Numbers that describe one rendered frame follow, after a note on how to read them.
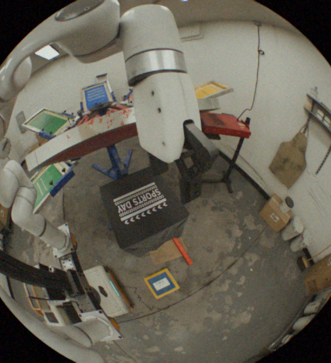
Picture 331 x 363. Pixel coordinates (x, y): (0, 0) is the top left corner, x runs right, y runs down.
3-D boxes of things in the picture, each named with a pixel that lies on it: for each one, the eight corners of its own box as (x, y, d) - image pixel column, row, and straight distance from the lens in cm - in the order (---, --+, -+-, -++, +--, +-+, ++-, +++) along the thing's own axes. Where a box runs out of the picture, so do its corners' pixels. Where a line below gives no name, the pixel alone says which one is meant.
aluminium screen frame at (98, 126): (221, 108, 48) (218, 98, 49) (28, 172, 37) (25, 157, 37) (147, 132, 115) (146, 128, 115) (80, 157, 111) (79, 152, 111)
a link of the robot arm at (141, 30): (60, 23, 23) (77, 45, 29) (55, 79, 16) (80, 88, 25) (178, 2, 23) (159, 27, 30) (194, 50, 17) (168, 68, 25)
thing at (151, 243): (182, 236, 119) (191, 214, 80) (136, 260, 116) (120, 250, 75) (181, 233, 120) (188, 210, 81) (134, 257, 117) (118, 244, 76)
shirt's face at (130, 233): (189, 214, 80) (189, 213, 80) (121, 248, 75) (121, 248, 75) (152, 165, 105) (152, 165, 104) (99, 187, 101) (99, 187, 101)
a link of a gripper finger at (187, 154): (161, 128, 16) (166, 167, 18) (185, 137, 12) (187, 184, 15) (180, 124, 18) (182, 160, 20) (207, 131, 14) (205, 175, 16)
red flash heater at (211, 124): (235, 123, 203) (237, 115, 200) (251, 140, 168) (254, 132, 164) (195, 118, 181) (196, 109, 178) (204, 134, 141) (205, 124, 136)
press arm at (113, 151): (152, 219, 87) (152, 215, 82) (144, 223, 86) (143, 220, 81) (110, 137, 178) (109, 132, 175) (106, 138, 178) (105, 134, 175)
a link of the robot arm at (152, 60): (118, 73, 22) (120, 88, 22) (134, 49, 14) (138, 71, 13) (161, 69, 25) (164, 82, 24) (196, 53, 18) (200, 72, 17)
